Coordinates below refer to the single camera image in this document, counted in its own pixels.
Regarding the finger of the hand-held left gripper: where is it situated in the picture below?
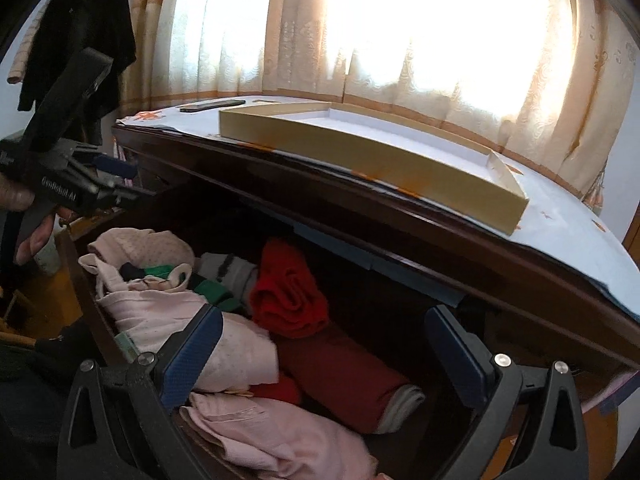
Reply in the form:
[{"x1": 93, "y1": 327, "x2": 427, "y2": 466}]
[
  {"x1": 70, "y1": 152, "x2": 139, "y2": 181},
  {"x1": 75, "y1": 174, "x2": 158, "y2": 207}
]

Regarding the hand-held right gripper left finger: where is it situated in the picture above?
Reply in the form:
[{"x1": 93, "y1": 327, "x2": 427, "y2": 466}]
[{"x1": 56, "y1": 302, "x2": 226, "y2": 480}]

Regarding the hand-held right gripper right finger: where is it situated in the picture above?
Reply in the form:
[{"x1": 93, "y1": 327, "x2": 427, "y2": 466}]
[{"x1": 424, "y1": 304, "x2": 591, "y2": 480}]

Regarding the pale pink dotted underwear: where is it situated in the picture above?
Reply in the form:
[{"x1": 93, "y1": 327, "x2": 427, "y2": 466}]
[
  {"x1": 87, "y1": 227, "x2": 197, "y2": 293},
  {"x1": 94, "y1": 287, "x2": 280, "y2": 393}
]

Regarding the dark red underwear white waistband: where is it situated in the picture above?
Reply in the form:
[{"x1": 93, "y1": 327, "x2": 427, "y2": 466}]
[{"x1": 272, "y1": 322, "x2": 426, "y2": 435}]

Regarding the bright red underwear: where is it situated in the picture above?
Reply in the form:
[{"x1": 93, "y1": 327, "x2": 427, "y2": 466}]
[{"x1": 249, "y1": 239, "x2": 331, "y2": 338}]

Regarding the beige shallow cardboard box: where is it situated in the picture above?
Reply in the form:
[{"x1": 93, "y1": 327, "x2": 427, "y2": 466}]
[{"x1": 218, "y1": 101, "x2": 530, "y2": 236}]

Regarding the white grey striped underwear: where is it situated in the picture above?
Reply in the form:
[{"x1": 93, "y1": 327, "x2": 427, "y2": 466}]
[{"x1": 195, "y1": 252, "x2": 261, "y2": 318}]

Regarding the small red underwear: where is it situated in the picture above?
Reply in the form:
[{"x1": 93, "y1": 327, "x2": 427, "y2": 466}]
[{"x1": 249, "y1": 375, "x2": 303, "y2": 406}]

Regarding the pink folded underwear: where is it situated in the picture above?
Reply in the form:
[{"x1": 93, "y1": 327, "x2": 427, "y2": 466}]
[{"x1": 180, "y1": 391, "x2": 378, "y2": 480}]

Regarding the person's left hand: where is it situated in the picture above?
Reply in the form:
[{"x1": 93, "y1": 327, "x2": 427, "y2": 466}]
[{"x1": 0, "y1": 175, "x2": 76, "y2": 267}]

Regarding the pink hanging garment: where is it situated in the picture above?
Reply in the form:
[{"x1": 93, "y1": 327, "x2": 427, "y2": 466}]
[{"x1": 7, "y1": 0, "x2": 56, "y2": 83}]

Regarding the black hanging garment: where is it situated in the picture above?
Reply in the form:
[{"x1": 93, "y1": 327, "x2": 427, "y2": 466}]
[{"x1": 17, "y1": 0, "x2": 137, "y2": 146}]

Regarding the orange white patterned curtain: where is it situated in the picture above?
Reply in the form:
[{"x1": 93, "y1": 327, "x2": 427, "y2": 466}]
[{"x1": 117, "y1": 0, "x2": 640, "y2": 211}]

